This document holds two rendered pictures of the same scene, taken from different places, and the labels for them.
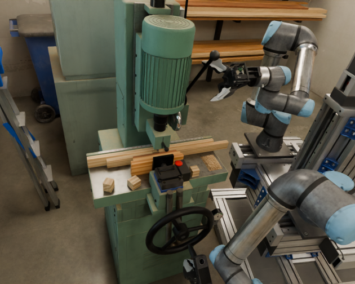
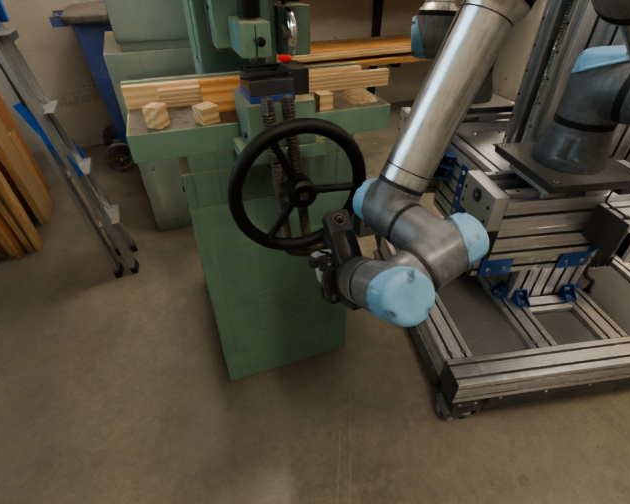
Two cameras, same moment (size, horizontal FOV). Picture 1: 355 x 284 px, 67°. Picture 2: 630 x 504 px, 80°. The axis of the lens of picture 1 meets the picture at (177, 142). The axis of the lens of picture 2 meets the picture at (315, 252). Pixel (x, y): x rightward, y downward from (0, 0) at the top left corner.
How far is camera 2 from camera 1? 0.59 m
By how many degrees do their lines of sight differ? 4
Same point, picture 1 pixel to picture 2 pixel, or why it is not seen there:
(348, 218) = not seen: outside the picture
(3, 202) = (52, 270)
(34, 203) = (99, 269)
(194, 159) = not seen: hidden behind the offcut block
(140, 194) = (221, 138)
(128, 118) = (201, 35)
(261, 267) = (473, 321)
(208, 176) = (351, 109)
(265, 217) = (462, 43)
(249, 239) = (431, 115)
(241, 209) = not seen: hidden behind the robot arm
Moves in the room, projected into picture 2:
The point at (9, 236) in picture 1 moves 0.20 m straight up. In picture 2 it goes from (57, 312) to (35, 277)
